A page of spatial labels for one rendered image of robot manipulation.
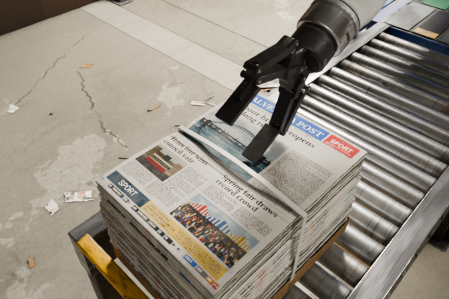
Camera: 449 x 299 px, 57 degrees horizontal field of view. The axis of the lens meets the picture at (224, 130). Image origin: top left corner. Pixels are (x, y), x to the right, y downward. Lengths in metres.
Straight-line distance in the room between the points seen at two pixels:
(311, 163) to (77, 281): 1.31
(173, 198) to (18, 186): 1.67
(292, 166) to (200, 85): 2.02
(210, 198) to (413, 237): 0.48
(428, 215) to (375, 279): 0.22
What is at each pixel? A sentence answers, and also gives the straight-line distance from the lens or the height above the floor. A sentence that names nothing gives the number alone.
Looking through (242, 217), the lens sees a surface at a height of 1.03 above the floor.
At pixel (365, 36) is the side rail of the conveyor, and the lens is 1.63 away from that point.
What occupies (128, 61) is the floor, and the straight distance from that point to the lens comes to 3.00.
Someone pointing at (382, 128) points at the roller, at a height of 0.79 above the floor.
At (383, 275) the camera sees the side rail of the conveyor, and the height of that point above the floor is 0.80.
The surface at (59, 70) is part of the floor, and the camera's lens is 3.04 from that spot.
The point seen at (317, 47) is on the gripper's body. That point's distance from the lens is 0.67.
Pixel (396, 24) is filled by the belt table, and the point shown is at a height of 0.80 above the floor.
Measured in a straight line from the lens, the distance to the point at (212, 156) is 0.72.
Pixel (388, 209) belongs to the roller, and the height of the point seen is 0.79.
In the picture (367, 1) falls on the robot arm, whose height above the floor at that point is 1.26.
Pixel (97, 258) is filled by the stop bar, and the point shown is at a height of 0.82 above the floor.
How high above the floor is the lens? 1.54
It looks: 41 degrees down
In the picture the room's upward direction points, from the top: straight up
